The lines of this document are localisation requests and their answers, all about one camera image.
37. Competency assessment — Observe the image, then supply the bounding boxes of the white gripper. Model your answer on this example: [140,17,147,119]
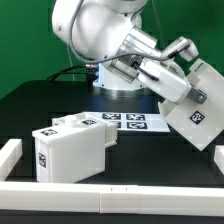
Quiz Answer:
[137,37,207,104]

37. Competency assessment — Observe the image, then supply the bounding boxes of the white drawer cabinet shell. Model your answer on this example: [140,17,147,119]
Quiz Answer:
[158,59,224,151]

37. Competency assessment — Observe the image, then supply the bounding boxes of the white front drawer box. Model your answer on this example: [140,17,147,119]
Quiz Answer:
[32,116,117,183]

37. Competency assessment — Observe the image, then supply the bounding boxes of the white drawer box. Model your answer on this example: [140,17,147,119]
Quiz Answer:
[32,116,117,183]
[52,112,98,127]

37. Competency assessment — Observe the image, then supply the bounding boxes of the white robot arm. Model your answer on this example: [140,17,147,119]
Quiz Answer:
[52,0,206,104]

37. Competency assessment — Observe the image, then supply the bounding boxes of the white rear drawer box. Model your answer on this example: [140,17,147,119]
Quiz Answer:
[52,112,98,127]

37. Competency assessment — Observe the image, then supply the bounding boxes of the white right fence block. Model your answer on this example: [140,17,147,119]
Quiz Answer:
[214,145,224,175]

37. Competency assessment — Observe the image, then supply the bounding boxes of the white fence block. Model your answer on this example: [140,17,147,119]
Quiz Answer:
[214,145,224,175]
[0,139,22,182]

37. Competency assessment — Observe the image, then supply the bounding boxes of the white fiducial marker sheet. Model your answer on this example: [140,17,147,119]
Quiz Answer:
[91,112,170,132]

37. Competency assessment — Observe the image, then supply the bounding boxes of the white left fence block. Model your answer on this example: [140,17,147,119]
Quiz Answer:
[0,139,22,182]

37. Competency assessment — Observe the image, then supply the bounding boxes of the grey and black cables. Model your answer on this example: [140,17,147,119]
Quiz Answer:
[46,63,101,82]

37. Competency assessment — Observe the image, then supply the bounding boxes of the white front fence rail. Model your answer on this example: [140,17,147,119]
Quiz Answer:
[0,181,224,217]

